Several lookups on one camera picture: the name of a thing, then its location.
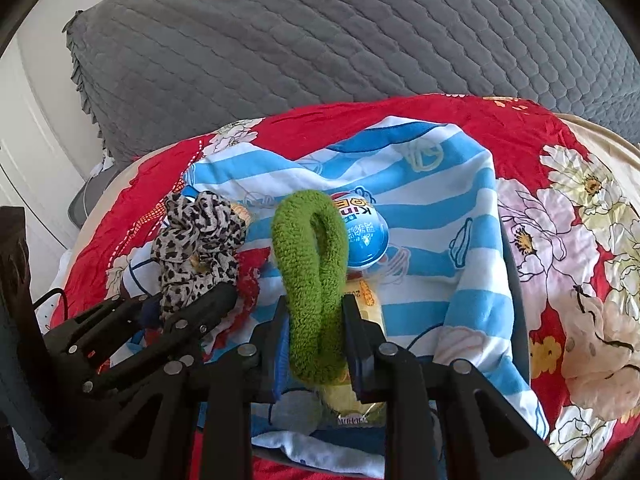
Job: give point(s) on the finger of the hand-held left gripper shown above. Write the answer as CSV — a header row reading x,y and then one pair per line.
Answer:
x,y
95,325
210,305

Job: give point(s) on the dark brown panel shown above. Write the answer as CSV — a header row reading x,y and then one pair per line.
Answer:
x,y
15,270

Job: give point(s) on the grey chair seat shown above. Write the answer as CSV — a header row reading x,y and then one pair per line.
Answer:
x,y
95,195

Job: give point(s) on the blue toy egg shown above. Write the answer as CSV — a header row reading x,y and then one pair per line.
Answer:
x,y
365,240

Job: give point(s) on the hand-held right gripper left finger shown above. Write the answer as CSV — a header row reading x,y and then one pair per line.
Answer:
x,y
276,382

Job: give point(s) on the orange snack packet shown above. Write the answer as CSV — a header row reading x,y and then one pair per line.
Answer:
x,y
243,212

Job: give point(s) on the grey storage box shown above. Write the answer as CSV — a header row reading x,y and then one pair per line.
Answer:
x,y
520,320

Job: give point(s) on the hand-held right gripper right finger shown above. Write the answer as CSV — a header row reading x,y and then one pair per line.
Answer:
x,y
356,360

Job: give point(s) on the grey quilted cover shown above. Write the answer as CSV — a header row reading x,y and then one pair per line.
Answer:
x,y
325,35

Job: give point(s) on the green fuzzy scrunchie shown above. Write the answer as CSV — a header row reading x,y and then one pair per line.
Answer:
x,y
305,320

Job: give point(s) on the blue striped cartoon cloth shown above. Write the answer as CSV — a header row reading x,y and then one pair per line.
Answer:
x,y
440,280

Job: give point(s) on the yellow cake packet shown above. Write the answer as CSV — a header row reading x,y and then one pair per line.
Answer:
x,y
372,307

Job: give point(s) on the black white leopard scrunchie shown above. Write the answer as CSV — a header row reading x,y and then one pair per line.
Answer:
x,y
200,240

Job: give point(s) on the white dotted cloth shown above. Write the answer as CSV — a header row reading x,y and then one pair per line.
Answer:
x,y
57,270

